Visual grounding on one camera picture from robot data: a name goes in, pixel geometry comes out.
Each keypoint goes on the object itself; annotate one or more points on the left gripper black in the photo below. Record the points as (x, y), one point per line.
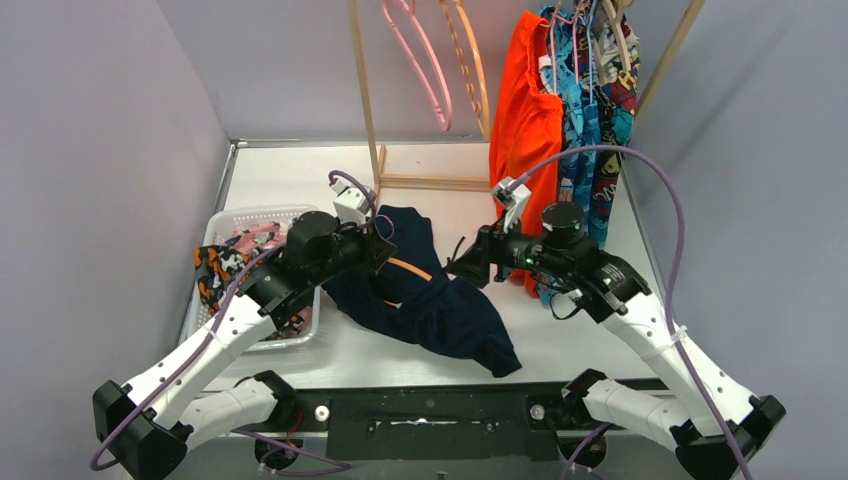
(374, 249)

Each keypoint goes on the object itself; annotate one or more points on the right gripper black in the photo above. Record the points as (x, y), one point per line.
(490, 248)

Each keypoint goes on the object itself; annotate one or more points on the orange wooden hanger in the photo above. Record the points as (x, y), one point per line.
(470, 60)
(400, 280)

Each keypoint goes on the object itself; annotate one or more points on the navy blue shorts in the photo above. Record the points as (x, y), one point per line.
(448, 316)

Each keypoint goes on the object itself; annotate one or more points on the pink shark print shorts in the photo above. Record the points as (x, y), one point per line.
(254, 241)

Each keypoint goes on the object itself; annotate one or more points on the bright orange shorts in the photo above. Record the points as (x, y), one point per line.
(527, 129)

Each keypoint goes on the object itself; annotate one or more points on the orange camouflage shorts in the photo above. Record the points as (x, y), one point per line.
(217, 265)

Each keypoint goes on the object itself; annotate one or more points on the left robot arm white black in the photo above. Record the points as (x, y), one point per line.
(151, 422)

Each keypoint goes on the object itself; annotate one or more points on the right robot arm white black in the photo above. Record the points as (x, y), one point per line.
(711, 422)

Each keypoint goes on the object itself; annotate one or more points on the dark blue leaf shorts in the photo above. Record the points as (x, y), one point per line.
(605, 174)

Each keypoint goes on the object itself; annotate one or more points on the comic print shorts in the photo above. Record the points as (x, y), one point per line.
(619, 86)

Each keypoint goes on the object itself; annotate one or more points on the light blue fish shorts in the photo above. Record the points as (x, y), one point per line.
(579, 123)

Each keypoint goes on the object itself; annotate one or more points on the light wooden hanger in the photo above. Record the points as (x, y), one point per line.
(615, 11)

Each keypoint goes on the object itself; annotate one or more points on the blue plastic hanger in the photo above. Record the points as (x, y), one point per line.
(589, 20)

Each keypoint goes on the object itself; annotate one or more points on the white plastic perforated basket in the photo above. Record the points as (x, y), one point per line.
(280, 293)

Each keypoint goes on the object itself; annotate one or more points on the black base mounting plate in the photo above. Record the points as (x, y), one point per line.
(465, 422)

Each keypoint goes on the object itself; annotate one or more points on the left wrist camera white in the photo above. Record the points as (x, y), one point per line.
(352, 205)

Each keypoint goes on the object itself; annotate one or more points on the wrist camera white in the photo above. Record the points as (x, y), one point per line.
(513, 196)
(352, 205)

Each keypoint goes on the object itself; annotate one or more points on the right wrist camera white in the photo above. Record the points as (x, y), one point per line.
(513, 196)

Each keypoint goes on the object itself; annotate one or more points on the aluminium rail frame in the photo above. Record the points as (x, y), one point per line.
(704, 425)

